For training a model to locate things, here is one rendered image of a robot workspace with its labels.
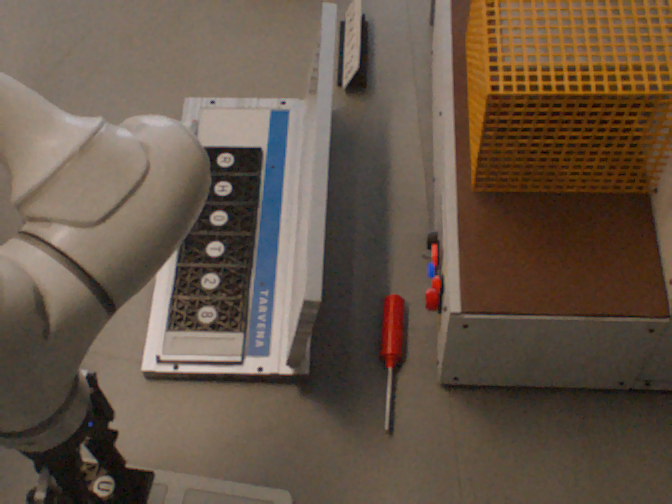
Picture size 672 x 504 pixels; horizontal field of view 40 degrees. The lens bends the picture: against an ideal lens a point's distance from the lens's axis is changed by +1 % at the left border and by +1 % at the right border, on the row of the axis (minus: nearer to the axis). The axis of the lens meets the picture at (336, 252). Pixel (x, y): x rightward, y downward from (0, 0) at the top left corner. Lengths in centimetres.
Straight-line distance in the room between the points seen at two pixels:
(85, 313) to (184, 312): 46
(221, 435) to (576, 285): 46
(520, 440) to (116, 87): 80
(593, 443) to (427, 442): 20
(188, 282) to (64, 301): 49
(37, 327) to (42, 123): 17
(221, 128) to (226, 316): 32
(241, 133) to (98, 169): 62
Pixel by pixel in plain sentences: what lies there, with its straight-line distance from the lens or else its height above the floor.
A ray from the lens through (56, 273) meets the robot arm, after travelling 74.
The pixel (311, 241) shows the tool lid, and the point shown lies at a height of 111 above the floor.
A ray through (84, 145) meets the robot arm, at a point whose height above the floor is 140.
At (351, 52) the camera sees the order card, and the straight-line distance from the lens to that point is 142.
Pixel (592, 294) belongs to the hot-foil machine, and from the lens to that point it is 103.
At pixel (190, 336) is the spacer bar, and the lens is 118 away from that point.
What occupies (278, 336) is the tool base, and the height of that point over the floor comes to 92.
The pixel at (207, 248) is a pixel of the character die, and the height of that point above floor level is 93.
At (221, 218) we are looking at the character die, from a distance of 126.
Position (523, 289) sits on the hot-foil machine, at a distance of 101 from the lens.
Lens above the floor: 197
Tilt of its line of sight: 59 degrees down
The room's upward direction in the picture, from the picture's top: 4 degrees counter-clockwise
